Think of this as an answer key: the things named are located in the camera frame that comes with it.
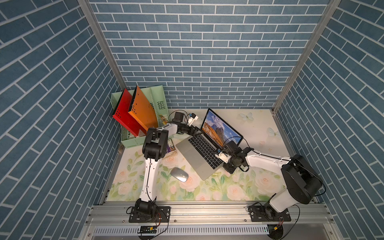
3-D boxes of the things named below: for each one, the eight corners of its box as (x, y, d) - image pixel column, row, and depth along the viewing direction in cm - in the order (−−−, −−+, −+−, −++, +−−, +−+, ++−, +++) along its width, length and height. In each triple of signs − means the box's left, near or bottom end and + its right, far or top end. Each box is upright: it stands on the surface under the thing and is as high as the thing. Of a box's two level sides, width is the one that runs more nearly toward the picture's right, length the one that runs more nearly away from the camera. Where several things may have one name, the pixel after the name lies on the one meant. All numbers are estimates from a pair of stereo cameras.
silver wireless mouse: (170, 174, 89) (169, 173, 87) (175, 167, 92) (174, 165, 90) (185, 183, 86) (184, 181, 84) (189, 175, 89) (189, 173, 87)
